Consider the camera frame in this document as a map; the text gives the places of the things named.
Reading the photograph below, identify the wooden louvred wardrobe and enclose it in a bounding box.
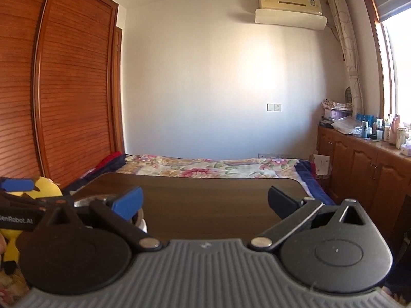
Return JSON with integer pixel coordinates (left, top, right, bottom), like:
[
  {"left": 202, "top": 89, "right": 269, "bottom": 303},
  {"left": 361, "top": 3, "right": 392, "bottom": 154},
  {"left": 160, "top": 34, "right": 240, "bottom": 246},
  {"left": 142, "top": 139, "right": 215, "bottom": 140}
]
[{"left": 0, "top": 0, "right": 124, "bottom": 187}]

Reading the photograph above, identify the folded printed cloth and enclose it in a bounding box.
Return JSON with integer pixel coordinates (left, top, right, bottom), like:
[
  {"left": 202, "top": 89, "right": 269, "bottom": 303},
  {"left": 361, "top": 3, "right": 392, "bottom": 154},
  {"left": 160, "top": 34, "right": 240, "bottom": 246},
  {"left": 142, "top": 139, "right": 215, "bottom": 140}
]
[{"left": 322, "top": 98, "right": 353, "bottom": 110}]

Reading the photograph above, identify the white paper bag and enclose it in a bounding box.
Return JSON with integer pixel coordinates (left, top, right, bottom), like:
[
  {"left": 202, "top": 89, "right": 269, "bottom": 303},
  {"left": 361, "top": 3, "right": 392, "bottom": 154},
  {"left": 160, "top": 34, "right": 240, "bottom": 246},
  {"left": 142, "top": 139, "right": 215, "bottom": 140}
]
[{"left": 310, "top": 154, "right": 331, "bottom": 177}]

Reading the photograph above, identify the white air deflector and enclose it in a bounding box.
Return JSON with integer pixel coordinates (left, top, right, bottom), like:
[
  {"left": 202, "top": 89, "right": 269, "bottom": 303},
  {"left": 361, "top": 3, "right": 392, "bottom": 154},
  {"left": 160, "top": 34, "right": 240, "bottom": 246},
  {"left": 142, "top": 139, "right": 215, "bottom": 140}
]
[{"left": 254, "top": 8, "right": 328, "bottom": 30}]

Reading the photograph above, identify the wooden base cabinet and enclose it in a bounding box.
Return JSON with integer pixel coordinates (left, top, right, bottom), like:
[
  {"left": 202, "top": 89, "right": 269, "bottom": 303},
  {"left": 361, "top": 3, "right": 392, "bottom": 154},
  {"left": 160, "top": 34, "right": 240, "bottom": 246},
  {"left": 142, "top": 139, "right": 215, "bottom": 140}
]
[{"left": 317, "top": 125, "right": 411, "bottom": 242}]

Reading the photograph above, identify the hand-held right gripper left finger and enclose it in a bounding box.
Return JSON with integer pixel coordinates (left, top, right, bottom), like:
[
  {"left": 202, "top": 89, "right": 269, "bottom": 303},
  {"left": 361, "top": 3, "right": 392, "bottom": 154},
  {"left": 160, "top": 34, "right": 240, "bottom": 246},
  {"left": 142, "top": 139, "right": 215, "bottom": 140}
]
[{"left": 48, "top": 185, "right": 163, "bottom": 252}]

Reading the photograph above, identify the group of toiletry bottles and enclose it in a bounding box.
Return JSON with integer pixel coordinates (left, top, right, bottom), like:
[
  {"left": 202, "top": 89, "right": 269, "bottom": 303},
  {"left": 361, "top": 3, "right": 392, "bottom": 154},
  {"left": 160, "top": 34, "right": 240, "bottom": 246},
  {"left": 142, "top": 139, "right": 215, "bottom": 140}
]
[{"left": 368, "top": 113, "right": 411, "bottom": 158}]

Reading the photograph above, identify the wooden panel door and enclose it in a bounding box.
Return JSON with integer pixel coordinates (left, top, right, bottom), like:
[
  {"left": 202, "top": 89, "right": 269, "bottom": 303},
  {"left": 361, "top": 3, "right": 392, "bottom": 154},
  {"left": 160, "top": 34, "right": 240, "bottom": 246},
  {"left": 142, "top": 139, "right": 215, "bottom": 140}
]
[{"left": 112, "top": 27, "right": 125, "bottom": 153}]

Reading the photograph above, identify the patterned beige curtain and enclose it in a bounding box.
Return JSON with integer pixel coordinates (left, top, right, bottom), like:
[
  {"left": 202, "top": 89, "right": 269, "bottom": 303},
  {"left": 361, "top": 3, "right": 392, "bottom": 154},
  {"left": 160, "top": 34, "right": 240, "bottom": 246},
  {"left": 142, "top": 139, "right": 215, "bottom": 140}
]
[{"left": 327, "top": 0, "right": 365, "bottom": 118}]

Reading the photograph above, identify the red cloth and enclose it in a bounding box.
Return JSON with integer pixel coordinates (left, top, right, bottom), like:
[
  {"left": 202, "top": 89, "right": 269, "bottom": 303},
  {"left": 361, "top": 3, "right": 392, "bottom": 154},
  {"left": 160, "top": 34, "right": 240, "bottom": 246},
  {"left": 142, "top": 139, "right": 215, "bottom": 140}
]
[{"left": 94, "top": 152, "right": 126, "bottom": 171}]

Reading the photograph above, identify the cream wall air conditioner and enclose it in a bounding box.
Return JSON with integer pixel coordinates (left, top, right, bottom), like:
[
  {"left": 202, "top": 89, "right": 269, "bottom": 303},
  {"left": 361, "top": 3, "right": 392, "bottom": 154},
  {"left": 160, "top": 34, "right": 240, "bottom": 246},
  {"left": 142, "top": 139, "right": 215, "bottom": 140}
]
[{"left": 259, "top": 0, "right": 323, "bottom": 10}]

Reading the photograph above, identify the pink box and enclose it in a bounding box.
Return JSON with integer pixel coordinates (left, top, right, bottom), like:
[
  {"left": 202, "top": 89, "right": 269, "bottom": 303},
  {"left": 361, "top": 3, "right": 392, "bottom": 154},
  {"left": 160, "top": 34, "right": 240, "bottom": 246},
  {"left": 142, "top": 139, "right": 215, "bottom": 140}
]
[{"left": 324, "top": 108, "right": 352, "bottom": 120}]

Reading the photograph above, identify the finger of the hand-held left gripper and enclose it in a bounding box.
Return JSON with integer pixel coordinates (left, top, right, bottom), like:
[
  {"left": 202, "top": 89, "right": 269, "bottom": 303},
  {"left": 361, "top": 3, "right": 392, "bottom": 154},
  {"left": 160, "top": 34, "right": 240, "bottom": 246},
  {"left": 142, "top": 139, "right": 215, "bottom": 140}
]
[
  {"left": 0, "top": 176, "right": 35, "bottom": 195},
  {"left": 0, "top": 194, "right": 76, "bottom": 214}
]

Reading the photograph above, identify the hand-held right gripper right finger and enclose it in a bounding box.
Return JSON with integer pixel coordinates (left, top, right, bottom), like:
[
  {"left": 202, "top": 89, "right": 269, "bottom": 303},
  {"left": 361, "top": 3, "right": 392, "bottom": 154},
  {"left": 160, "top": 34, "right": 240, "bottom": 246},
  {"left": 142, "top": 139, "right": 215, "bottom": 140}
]
[{"left": 248, "top": 184, "right": 368, "bottom": 253}]

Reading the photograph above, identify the yellow plush toy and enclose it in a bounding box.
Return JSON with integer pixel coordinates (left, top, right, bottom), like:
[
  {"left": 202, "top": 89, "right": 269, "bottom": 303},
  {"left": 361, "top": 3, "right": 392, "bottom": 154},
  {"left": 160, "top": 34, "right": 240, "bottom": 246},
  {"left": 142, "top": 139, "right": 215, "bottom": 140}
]
[{"left": 0, "top": 176, "right": 63, "bottom": 277}]

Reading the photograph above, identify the large steel bowl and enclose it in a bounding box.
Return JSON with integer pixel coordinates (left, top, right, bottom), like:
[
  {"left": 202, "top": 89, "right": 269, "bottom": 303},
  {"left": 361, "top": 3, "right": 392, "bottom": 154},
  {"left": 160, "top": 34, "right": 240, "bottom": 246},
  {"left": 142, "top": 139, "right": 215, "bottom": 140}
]
[{"left": 74, "top": 193, "right": 146, "bottom": 230}]

